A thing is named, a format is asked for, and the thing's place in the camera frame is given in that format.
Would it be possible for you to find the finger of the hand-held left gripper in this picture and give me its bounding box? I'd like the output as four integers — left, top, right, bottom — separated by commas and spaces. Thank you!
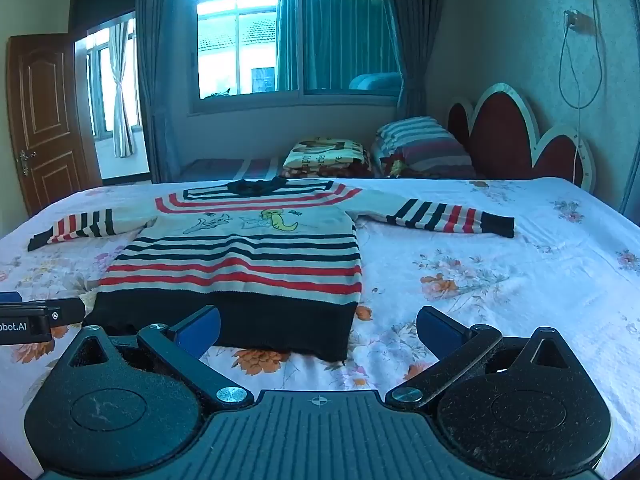
0, 290, 86, 327

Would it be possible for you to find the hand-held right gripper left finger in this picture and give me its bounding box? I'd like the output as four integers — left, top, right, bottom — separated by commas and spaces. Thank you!
66, 305, 255, 414

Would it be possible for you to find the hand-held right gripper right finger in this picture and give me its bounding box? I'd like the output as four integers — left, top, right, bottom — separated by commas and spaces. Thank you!
385, 305, 577, 414

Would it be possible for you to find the striped knit sweater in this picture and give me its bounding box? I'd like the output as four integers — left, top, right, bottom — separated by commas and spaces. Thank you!
27, 178, 516, 364

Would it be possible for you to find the floral bed sheet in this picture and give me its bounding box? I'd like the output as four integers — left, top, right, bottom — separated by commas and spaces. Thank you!
0, 176, 640, 477

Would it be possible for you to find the striped mattress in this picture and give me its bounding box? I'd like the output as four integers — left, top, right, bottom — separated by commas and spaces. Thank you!
177, 155, 292, 182

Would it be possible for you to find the red patterned cloth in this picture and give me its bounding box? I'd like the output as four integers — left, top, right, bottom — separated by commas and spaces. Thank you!
379, 152, 418, 179

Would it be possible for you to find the brown wooden door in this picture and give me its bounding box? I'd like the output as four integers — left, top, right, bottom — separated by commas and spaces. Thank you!
6, 33, 104, 219

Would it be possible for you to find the striped pillow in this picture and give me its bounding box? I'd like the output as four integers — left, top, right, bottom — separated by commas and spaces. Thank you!
374, 116, 477, 179

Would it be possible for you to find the red scalloped headboard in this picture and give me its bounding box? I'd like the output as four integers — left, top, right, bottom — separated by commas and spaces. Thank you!
446, 82, 596, 194

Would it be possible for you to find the folded printed blanket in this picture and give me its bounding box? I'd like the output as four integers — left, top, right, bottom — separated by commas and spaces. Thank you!
281, 138, 375, 180

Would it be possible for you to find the white sheer curtain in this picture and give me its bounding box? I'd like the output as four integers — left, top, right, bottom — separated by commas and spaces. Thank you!
108, 19, 139, 159

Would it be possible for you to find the grey window curtain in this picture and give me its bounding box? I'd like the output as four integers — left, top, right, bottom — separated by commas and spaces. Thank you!
380, 0, 447, 122
135, 0, 195, 184

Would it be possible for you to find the teal bedding bundle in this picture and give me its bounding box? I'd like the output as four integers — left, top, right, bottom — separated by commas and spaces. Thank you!
347, 72, 404, 94

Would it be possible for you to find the sliding glass window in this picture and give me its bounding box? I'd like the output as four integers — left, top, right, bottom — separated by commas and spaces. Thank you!
187, 0, 407, 114

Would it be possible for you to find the teal curtain behind window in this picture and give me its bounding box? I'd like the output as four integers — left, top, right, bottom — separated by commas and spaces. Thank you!
276, 0, 402, 94

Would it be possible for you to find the hanging charger cable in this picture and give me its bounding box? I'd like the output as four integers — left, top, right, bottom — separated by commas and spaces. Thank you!
557, 0, 607, 187

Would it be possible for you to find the wall socket with plug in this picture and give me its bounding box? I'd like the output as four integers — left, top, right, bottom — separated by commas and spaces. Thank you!
563, 8, 594, 36

